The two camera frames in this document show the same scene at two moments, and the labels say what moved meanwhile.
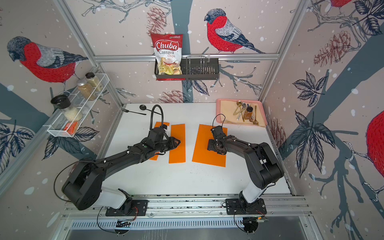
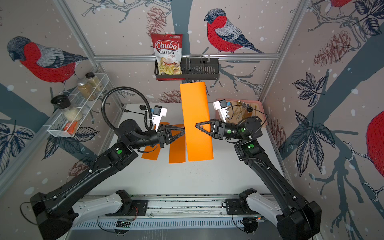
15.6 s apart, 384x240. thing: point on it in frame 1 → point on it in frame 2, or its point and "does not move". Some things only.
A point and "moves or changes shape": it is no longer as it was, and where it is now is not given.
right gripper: (210, 141) → (218, 130)
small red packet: (71, 127) does not move
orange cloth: (201, 154) moves or changes shape
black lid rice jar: (70, 112) does not move
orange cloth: (178, 154) does not move
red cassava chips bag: (168, 49) does not move
